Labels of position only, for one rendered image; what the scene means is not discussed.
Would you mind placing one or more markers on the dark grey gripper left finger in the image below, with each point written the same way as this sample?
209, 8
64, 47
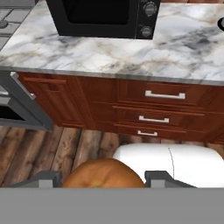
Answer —
43, 178

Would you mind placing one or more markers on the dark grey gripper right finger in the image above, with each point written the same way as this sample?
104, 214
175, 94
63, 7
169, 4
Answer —
159, 178

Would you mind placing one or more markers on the orange tangerine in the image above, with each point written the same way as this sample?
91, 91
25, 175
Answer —
102, 173

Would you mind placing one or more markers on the black round bowl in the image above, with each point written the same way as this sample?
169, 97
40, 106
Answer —
221, 24

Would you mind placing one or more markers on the narrow red-brown wooden drawer front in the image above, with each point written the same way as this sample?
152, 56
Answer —
166, 132

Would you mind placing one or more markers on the grey oven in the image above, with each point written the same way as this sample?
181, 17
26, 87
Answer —
20, 112

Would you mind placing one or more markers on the medium red-brown wooden drawer front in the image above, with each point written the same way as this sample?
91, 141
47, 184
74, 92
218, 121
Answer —
125, 115

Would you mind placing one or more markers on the red-brown wooden cupboard door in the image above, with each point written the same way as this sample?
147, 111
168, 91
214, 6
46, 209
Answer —
58, 102

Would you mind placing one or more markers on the large red-brown wooden drawer front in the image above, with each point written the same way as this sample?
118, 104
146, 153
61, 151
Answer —
131, 94

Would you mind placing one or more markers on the black microwave oven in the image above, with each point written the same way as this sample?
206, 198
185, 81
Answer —
99, 27

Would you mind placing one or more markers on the grey hob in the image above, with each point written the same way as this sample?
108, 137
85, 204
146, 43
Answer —
11, 17

